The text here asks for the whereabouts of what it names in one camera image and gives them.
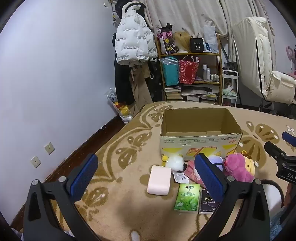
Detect black box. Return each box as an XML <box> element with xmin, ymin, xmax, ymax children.
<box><xmin>190</xmin><ymin>38</ymin><xmax>205</xmax><ymax>53</ymax></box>

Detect black hat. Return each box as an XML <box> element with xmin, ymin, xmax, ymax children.
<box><xmin>114</xmin><ymin>0</ymin><xmax>147</xmax><ymax>19</ymax></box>

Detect pile of papers and magazines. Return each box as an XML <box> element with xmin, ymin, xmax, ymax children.
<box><xmin>181</xmin><ymin>85</ymin><xmax>220</xmax><ymax>105</ymax></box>

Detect red patterned bag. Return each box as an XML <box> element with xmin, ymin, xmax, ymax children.
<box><xmin>179</xmin><ymin>56</ymin><xmax>199</xmax><ymax>84</ymax></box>

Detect black hanging garment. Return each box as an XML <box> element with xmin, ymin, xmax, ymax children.
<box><xmin>148</xmin><ymin>58</ymin><xmax>166</xmax><ymax>102</ymax></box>

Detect white plush with dark trim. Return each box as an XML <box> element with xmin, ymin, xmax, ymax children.
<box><xmin>261</xmin><ymin>179</ymin><xmax>285</xmax><ymax>217</ymax></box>

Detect green tissue pack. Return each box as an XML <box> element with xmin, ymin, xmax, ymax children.
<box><xmin>173</xmin><ymin>184</ymin><xmax>201</xmax><ymax>213</ymax></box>

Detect clear bag of toys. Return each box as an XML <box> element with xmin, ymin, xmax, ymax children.
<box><xmin>105</xmin><ymin>88</ymin><xmax>133</xmax><ymax>124</ymax></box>

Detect black hanging coat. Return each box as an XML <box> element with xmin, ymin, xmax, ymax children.
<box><xmin>112</xmin><ymin>32</ymin><xmax>139</xmax><ymax>107</ymax></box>

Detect white puffer jacket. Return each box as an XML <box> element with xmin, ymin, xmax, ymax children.
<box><xmin>114</xmin><ymin>2</ymin><xmax>158</xmax><ymax>66</ymax></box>

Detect group of cosmetic bottles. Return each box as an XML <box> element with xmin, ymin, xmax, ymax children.
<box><xmin>202</xmin><ymin>64</ymin><xmax>221</xmax><ymax>82</ymax></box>

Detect black tissue pack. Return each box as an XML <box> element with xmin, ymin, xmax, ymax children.
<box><xmin>198</xmin><ymin>189</ymin><xmax>220</xmax><ymax>215</ymax></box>

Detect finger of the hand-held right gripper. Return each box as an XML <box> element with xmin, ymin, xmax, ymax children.
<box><xmin>282</xmin><ymin>131</ymin><xmax>296</xmax><ymax>148</ymax></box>
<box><xmin>264</xmin><ymin>141</ymin><xmax>288</xmax><ymax>163</ymax></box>

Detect wooden shelf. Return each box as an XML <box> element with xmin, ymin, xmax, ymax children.
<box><xmin>155</xmin><ymin>32</ymin><xmax>223</xmax><ymax>106</ymax></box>

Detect stack of books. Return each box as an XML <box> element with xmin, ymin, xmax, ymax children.
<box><xmin>165</xmin><ymin>86</ymin><xmax>183</xmax><ymax>102</ymax></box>

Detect pink and yellow plush toy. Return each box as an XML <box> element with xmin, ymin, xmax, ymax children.
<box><xmin>223</xmin><ymin>151</ymin><xmax>256</xmax><ymax>183</ymax></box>

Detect printed cardboard box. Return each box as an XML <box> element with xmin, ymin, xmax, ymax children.
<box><xmin>159</xmin><ymin>108</ymin><xmax>243</xmax><ymax>163</ymax></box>

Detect white plastic bag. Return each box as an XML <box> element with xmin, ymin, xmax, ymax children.
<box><xmin>203</xmin><ymin>25</ymin><xmax>219</xmax><ymax>53</ymax></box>

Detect cream padded coat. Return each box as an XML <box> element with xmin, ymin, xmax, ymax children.
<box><xmin>231</xmin><ymin>16</ymin><xmax>296</xmax><ymax>106</ymax></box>

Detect purple plush toy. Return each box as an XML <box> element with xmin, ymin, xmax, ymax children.
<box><xmin>207</xmin><ymin>155</ymin><xmax>225</xmax><ymax>173</ymax></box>

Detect teal bag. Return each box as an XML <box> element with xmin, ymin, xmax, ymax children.
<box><xmin>160</xmin><ymin>57</ymin><xmax>180</xmax><ymax>86</ymax></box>

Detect cream curtain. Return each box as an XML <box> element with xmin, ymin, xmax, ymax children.
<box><xmin>139</xmin><ymin>0</ymin><xmax>278</xmax><ymax>70</ymax></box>

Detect white trolley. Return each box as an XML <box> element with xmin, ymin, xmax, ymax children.
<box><xmin>221</xmin><ymin>70</ymin><xmax>239</xmax><ymax>107</ymax></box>

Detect pink and black package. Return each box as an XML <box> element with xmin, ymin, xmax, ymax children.
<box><xmin>156</xmin><ymin>27</ymin><xmax>174</xmax><ymax>55</ymax></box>

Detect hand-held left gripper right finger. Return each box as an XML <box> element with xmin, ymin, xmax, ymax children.
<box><xmin>192</xmin><ymin>153</ymin><xmax>271</xmax><ymax>241</ymax></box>

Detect beige patterned blanket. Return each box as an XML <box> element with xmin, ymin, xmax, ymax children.
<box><xmin>10</xmin><ymin>101</ymin><xmax>296</xmax><ymax>241</ymax></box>

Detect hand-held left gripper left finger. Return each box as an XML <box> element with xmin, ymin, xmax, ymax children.
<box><xmin>23</xmin><ymin>153</ymin><xmax>102</xmax><ymax>241</ymax></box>

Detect pink item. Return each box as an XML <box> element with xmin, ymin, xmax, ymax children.
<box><xmin>184</xmin><ymin>160</ymin><xmax>205</xmax><ymax>186</ymax></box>

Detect beige trousers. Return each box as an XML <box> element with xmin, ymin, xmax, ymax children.
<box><xmin>129</xmin><ymin>62</ymin><xmax>154</xmax><ymax>110</ymax></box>

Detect white fluffy plush with tag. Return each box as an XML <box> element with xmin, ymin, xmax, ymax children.
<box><xmin>161</xmin><ymin>155</ymin><xmax>190</xmax><ymax>184</ymax></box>

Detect blond wig head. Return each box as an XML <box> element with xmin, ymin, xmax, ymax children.
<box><xmin>173</xmin><ymin>31</ymin><xmax>191</xmax><ymax>54</ymax></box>

